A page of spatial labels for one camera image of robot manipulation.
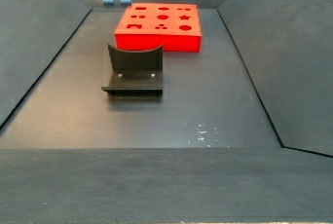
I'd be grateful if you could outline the black curved holder stand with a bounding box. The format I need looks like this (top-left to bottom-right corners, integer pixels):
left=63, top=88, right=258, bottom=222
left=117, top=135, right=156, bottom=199
left=101, top=46, right=163, bottom=94

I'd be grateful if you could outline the red shape-sorting board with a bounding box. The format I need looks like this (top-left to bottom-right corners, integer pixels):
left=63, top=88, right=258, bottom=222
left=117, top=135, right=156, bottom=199
left=115, top=3, right=202, bottom=53

